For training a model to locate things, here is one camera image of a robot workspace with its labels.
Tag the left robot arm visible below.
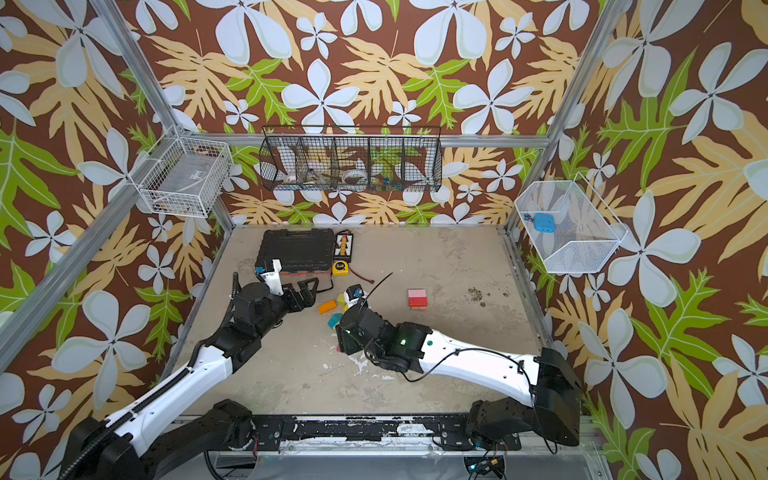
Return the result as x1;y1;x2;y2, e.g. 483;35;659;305
59;277;319;479

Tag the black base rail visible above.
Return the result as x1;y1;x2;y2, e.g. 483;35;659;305
251;413;522;454

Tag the teal wood block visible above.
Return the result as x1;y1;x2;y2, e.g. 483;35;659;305
328;314;342;329

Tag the black and red tool case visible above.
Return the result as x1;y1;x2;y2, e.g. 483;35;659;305
254;229;335;274

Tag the red wood block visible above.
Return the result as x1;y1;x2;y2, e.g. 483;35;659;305
409;297;428;309

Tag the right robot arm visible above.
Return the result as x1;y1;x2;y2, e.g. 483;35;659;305
335;305;582;446

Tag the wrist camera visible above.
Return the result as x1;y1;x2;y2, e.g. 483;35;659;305
343;284;367;310
255;259;283;296

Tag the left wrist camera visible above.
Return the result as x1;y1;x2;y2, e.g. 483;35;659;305
255;259;283;296

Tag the white wire basket left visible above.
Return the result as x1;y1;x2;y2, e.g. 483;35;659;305
130;127;233;218

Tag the orange wood block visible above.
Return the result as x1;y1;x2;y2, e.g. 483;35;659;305
317;300;337;315

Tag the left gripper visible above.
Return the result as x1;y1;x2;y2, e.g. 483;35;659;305
254;274;318;341

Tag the white wire basket right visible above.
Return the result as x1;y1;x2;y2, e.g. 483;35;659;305
515;180;628;276

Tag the aluminium frame post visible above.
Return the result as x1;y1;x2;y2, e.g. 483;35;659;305
92;1;234;233

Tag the blue object in basket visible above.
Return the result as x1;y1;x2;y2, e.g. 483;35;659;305
532;213;557;234

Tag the yellow tape measure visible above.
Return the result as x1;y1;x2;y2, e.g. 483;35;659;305
332;260;350;276

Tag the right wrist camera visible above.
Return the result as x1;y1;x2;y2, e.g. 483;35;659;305
343;284;367;310

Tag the white wire basket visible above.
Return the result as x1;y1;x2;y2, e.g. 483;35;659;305
515;180;628;276
130;127;233;218

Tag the black wire basket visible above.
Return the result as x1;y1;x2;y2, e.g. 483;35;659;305
256;125;444;193

